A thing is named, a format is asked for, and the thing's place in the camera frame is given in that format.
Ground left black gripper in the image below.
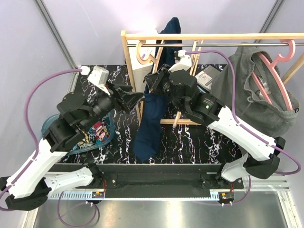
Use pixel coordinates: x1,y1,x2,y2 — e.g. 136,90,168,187
81,80,144,130

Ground beige hanger of navy shorts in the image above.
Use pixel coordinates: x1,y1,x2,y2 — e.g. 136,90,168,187
135,40,163,74

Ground navy blue shorts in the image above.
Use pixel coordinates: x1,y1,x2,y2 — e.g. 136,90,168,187
133,17,181,162

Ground beige hanger of comic shorts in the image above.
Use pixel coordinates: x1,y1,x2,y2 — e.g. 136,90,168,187
169,53,200,128

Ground colourful comic print shorts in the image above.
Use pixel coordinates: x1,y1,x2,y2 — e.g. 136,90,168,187
72,117,111,151

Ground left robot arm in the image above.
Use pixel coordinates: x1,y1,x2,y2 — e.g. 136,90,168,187
0,82,143,211

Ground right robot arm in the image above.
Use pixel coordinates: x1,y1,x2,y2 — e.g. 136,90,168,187
144,64,280,188

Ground grey shorts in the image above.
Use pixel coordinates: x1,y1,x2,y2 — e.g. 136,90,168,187
210,46,300,138

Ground pink plastic hanger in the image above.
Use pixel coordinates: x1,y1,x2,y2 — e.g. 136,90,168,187
251,39,295,110

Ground white box with stickers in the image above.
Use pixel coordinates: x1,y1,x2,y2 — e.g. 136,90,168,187
121,29,158,81

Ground grey booklet with label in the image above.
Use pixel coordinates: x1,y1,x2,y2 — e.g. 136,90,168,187
195,66,221,92

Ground blue transparent plastic bin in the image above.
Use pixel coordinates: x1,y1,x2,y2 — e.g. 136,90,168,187
40,111,116,156

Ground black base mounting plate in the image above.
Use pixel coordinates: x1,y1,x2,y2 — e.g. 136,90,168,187
46,164,244,201

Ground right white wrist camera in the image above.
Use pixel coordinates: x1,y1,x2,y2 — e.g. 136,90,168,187
169,49,192,73

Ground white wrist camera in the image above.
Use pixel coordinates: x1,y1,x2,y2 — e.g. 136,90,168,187
80,66,110,95
169,49,192,73

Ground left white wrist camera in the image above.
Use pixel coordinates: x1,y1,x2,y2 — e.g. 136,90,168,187
80,66,110,95

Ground metal clothes rail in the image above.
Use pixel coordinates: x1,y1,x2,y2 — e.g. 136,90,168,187
127,42,304,48

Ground wooden clothes rack frame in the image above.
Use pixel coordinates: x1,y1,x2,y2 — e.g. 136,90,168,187
120,29,304,126

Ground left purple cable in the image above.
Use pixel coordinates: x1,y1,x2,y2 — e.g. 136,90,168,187
0,68,100,226

